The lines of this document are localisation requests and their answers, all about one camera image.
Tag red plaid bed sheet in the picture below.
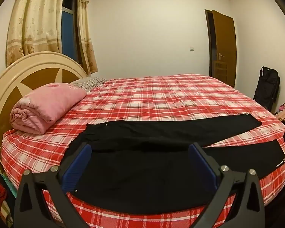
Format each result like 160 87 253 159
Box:
1 74 285 228

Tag window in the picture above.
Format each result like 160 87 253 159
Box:
61 0 82 64

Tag wide beige floral curtain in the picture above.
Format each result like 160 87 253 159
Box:
6 0 63 67

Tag striped pillow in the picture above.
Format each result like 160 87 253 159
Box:
70 77 107 92

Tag black pants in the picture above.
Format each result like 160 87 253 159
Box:
62 113 285 215

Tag brown wooden door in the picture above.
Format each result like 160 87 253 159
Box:
212 10 237 88

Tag wooden chair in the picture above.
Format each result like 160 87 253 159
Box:
214 61 228 82

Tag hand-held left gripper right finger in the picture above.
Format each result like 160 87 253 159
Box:
189 143 266 228

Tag pile of dark clothes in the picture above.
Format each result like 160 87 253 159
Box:
0 172 17 228

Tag pink folded blanket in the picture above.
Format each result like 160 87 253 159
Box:
10 83 87 135

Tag black bag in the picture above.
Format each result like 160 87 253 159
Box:
253 66 281 112

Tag pile of pale clothes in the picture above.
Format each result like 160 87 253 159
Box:
274 100 285 124

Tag cream and brown headboard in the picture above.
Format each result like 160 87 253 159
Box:
0 51 87 174

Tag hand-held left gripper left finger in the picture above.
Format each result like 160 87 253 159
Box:
13 142 93 228

